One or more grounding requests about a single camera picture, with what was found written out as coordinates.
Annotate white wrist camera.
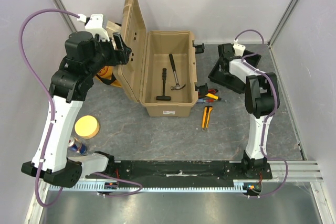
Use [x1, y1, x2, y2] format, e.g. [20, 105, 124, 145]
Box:
[233, 39, 246, 57]
[77, 14, 110, 41]

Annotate black rubber mallet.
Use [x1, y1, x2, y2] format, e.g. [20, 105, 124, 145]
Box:
[156, 68, 171, 101]

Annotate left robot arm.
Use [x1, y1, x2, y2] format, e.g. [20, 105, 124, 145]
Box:
[21, 31, 132, 188]

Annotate slotted cable duct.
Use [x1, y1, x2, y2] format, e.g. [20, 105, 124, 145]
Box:
[63, 179, 247, 193]

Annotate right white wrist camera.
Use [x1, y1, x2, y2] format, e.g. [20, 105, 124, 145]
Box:
[233, 39, 246, 57]

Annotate blue red screwdriver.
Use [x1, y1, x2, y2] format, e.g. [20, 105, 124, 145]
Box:
[197, 99, 214, 104]

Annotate black toolbox tray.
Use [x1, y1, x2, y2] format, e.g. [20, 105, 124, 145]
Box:
[208, 56, 246, 93]

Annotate tan plastic toolbox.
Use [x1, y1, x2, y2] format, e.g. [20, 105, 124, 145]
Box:
[113, 0, 204, 118]

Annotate red black pliers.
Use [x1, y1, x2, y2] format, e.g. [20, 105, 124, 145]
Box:
[198, 89, 218, 99]

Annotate blue silver drink can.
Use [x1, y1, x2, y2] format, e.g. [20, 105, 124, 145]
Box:
[68, 136, 87, 155]

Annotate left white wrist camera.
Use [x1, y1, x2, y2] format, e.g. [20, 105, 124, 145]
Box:
[77, 14, 110, 41]

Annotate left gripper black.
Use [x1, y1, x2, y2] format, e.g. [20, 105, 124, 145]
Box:
[87, 33, 132, 77]

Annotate orange paper shopping bag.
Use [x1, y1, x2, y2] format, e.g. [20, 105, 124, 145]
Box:
[94, 20, 124, 88]

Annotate yellow handled pliers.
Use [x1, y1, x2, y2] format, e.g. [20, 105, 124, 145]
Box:
[205, 93, 227, 102]

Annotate yellow black utility knife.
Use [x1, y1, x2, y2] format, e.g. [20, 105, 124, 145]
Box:
[201, 105, 213, 130]

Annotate round wooden disc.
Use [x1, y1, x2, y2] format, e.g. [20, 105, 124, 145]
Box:
[75, 115, 100, 139]

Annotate steel claw hammer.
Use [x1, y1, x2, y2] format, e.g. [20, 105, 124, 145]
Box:
[169, 54, 186, 90]

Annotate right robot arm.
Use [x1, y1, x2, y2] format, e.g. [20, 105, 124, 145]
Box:
[218, 40, 280, 179]

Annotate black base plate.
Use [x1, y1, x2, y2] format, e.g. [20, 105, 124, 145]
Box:
[106, 160, 272, 180]

